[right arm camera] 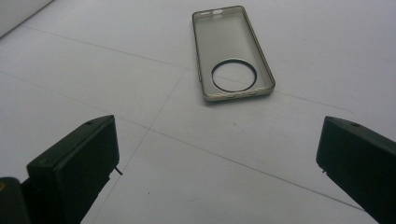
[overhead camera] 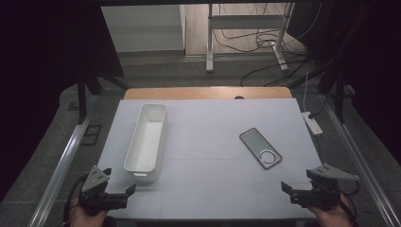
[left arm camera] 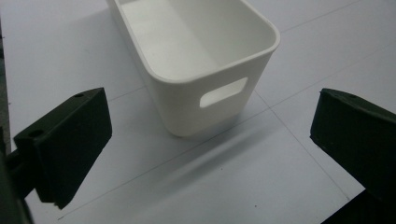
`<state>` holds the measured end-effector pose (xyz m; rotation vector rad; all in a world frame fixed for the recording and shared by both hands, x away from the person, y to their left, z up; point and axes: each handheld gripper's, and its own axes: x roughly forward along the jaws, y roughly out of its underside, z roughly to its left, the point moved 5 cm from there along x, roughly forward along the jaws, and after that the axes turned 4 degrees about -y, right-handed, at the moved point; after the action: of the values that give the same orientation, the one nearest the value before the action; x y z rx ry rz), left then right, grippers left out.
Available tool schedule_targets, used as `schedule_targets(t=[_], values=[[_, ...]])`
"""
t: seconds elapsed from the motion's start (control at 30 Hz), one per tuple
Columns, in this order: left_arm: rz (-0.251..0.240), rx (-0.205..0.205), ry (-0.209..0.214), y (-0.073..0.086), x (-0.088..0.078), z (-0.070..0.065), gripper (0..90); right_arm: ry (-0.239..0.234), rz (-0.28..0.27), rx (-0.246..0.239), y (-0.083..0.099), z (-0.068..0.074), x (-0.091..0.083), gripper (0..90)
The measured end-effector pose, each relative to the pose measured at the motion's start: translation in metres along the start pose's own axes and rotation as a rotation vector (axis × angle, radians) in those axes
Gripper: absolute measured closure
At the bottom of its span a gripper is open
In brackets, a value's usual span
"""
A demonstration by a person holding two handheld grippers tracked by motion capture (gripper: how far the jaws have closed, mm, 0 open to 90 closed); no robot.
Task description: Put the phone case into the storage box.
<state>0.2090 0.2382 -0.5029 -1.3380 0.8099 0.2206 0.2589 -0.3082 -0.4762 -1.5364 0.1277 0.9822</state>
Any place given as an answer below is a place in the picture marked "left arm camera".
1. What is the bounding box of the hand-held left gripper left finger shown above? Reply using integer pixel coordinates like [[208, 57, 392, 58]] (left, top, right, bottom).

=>
[[6, 87, 113, 210]]

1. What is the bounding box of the white plastic storage bin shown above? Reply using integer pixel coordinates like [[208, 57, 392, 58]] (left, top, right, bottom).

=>
[[106, 0, 281, 138]]

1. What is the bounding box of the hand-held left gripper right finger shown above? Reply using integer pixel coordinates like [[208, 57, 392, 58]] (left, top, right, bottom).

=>
[[309, 88, 396, 204]]

